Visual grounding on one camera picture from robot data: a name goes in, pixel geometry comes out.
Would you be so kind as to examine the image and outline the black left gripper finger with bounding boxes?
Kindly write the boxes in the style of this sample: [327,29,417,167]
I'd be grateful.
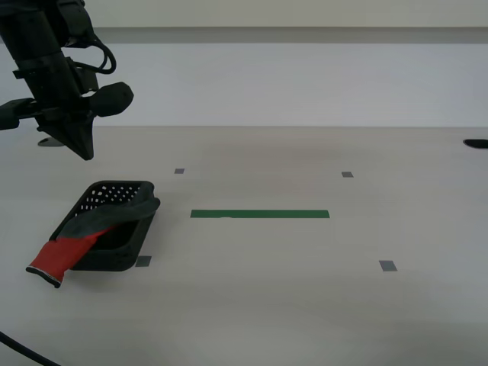
[66,112,95,162]
[37,120,85,159]

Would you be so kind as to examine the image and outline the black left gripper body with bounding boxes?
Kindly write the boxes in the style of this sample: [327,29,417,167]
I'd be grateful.
[0,52,97,132]

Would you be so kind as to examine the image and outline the black and red work glove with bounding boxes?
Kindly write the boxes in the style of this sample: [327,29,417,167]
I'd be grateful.
[25,184,162,290]

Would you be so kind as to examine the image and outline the black perforated plastic basket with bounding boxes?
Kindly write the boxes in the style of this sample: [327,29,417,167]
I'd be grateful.
[48,180,157,272]

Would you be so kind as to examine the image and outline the green tape strip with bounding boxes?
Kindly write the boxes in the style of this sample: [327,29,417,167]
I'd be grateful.
[190,209,331,220]

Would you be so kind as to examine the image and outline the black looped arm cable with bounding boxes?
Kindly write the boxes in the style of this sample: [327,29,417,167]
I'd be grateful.
[63,34,117,75]

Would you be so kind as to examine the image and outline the black cable on table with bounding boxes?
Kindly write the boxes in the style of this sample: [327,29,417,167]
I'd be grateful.
[0,329,63,366]

